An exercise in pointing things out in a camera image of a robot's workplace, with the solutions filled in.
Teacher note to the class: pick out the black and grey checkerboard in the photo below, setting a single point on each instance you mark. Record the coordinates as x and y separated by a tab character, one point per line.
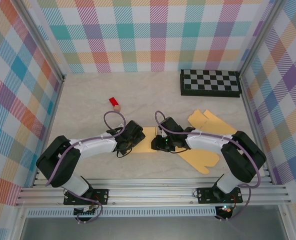
210	82

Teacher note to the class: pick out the small circuit board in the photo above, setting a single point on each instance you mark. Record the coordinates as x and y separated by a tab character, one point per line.
226	210
86	212

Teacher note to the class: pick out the aluminium front rail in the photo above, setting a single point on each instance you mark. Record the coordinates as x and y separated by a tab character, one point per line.
150	192

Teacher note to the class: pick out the aluminium frame post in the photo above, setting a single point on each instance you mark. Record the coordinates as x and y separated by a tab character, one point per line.
258	37
42	37

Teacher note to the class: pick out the small wooden cube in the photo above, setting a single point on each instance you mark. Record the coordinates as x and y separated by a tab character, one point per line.
117	108

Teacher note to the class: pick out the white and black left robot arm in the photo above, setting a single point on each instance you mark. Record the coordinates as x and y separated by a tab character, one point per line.
95	147

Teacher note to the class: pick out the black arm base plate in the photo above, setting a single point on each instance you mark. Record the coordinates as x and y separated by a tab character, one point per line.
205	196
101	195

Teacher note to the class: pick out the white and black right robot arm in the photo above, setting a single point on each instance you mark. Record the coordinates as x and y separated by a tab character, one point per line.
205	143

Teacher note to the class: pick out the yellow paper box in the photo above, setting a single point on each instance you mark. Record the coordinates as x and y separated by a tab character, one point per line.
200	160
147	140

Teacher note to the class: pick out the aluminium side rail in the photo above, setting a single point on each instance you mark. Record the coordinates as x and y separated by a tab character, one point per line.
254	117
50	125

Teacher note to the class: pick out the red block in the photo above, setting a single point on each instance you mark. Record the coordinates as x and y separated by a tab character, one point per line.
114	101

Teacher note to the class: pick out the grey metal panel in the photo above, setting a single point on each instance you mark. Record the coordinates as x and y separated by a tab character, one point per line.
150	230

